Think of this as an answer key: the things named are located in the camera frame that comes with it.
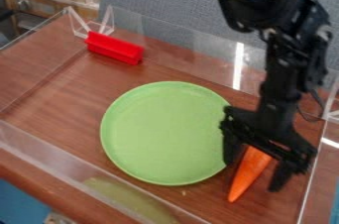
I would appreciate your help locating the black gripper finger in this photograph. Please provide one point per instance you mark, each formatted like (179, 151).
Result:
(283, 172)
(233, 146)

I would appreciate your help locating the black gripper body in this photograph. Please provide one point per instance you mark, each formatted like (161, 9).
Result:
(285, 144)

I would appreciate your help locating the orange toy carrot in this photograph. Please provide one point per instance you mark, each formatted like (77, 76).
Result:
(254, 163)

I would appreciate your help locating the green round plate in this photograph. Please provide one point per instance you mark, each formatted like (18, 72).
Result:
(161, 135)

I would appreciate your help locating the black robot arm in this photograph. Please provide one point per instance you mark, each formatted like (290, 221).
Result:
(294, 27)

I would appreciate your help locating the red plastic block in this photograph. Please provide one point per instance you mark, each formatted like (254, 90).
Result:
(115, 48)

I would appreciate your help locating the clear acrylic enclosure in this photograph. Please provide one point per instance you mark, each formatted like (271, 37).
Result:
(58, 87)

